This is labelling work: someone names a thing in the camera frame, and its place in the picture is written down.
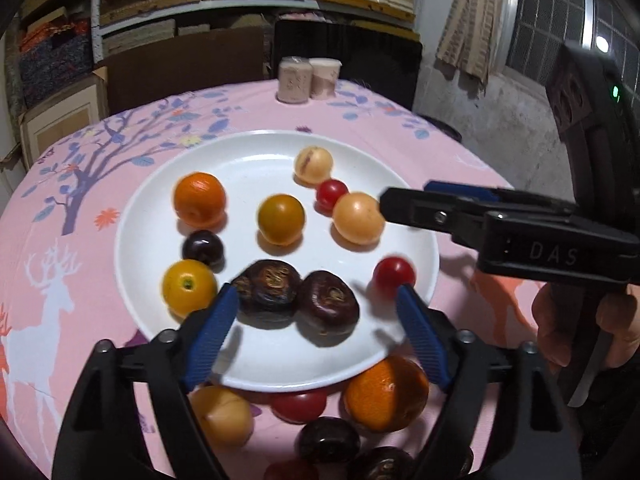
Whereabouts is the orange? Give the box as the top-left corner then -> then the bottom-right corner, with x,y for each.
343,355 -> 431,433
173,172 -> 227,228

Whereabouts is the beige hanging cloth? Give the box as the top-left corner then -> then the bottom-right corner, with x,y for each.
434,0 -> 510,97

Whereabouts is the person's right hand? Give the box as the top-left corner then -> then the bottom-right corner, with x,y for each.
531,283 -> 640,372

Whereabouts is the picture frame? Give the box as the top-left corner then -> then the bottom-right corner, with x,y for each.
18,66 -> 110,163

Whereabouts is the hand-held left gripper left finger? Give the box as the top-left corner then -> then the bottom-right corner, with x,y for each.
51,282 -> 241,480

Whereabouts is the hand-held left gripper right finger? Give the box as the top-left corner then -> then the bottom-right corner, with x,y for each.
395,283 -> 584,480

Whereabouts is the brown board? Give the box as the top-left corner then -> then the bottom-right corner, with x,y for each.
102,25 -> 275,117

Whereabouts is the white plate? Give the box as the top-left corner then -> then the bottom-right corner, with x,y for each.
114,130 -> 441,395

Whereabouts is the stack of blue patterned boxes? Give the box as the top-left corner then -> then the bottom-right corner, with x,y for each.
19,20 -> 96,110

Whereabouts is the speckled pale yellow plum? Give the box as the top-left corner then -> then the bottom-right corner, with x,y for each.
293,146 -> 334,184

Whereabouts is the pink deer print tablecloth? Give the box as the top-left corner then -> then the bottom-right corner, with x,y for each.
0,79 -> 551,480

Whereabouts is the dark water chestnut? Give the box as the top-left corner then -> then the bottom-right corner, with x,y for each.
232,259 -> 302,330
295,270 -> 360,347
347,446 -> 416,480

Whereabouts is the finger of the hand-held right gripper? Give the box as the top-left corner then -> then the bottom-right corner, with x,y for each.
424,179 -> 582,217
378,187 -> 640,286

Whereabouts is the barred window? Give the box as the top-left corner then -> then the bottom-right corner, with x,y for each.
504,0 -> 640,111

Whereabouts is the dark purple plum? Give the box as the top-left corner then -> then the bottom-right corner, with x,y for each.
298,416 -> 362,465
181,230 -> 225,267

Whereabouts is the yellow tomato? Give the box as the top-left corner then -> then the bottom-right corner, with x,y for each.
161,259 -> 219,318
257,193 -> 306,247

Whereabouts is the beige drink can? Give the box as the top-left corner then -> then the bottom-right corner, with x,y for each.
276,56 -> 314,105

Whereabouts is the paper cup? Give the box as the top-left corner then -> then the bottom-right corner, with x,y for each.
309,57 -> 343,100

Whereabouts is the black round stool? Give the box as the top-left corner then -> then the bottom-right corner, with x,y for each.
419,114 -> 463,143

